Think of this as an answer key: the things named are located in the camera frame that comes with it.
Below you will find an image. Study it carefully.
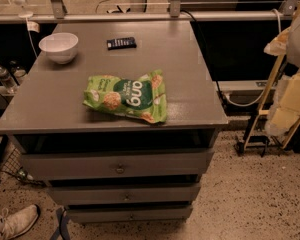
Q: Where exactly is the black remote control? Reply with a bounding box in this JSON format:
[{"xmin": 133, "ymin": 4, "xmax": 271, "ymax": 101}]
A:
[{"xmin": 107, "ymin": 37, "xmax": 137, "ymax": 50}]

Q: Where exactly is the white sneaker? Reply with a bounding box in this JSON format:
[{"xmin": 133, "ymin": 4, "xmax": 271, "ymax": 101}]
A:
[{"xmin": 0, "ymin": 204, "xmax": 40, "ymax": 240}]

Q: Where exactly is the black wire basket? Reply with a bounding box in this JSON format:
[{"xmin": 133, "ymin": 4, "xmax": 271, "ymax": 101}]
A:
[{"xmin": 1, "ymin": 148, "xmax": 45, "ymax": 187}]

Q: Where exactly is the grey drawer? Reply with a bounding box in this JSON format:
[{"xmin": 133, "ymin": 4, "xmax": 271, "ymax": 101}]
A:
[
  {"xmin": 67, "ymin": 205, "xmax": 193, "ymax": 224},
  {"xmin": 48, "ymin": 183, "xmax": 200, "ymax": 205},
  {"xmin": 21, "ymin": 149, "xmax": 214, "ymax": 181}
]

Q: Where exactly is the middle grey drawer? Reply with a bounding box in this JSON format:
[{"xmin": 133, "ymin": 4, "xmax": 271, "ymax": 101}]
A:
[{"xmin": 48, "ymin": 183, "xmax": 200, "ymax": 205}]

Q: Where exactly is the white ceramic bowl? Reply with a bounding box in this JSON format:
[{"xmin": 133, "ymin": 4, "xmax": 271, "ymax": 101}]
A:
[{"xmin": 39, "ymin": 32, "xmax": 79, "ymax": 64}]

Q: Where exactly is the yellow foam padding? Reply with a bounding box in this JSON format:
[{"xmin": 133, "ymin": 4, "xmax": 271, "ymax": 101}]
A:
[{"xmin": 265, "ymin": 72, "xmax": 300, "ymax": 136}]

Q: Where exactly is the grey drawer cabinet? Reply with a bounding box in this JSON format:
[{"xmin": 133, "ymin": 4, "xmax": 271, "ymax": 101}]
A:
[{"xmin": 0, "ymin": 21, "xmax": 227, "ymax": 211}]

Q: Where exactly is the white desk lamp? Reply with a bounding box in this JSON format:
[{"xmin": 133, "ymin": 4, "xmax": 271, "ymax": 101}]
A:
[{"xmin": 11, "ymin": 0, "xmax": 40, "ymax": 58}]

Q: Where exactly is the clear plastic water bottle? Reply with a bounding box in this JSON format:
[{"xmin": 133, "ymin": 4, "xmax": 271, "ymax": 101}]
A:
[{"xmin": 0, "ymin": 65, "xmax": 17, "ymax": 94}]

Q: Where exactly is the white cable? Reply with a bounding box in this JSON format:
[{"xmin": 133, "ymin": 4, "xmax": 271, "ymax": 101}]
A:
[{"xmin": 223, "ymin": 8, "xmax": 283, "ymax": 108}]

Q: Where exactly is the black power cable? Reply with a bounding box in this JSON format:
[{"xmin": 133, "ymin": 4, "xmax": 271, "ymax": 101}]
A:
[{"xmin": 180, "ymin": 9, "xmax": 228, "ymax": 109}]

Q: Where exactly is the green rice chip bag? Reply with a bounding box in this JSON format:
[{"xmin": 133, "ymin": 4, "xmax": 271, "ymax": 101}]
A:
[{"xmin": 83, "ymin": 70, "xmax": 167, "ymax": 124}]

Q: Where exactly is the wooden frame stand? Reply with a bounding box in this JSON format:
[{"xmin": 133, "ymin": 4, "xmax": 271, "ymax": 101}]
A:
[{"xmin": 235, "ymin": 0, "xmax": 300, "ymax": 156}]

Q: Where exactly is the top grey drawer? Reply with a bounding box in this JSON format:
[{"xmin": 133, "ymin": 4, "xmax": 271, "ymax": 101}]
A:
[{"xmin": 21, "ymin": 149, "xmax": 214, "ymax": 181}]

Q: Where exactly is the metal frame rail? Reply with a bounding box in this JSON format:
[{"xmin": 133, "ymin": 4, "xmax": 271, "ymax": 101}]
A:
[{"xmin": 0, "ymin": 10, "xmax": 293, "ymax": 25}]

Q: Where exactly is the bottom grey drawer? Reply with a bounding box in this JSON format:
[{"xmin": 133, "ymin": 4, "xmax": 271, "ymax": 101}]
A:
[{"xmin": 67, "ymin": 205, "xmax": 193, "ymax": 224}]

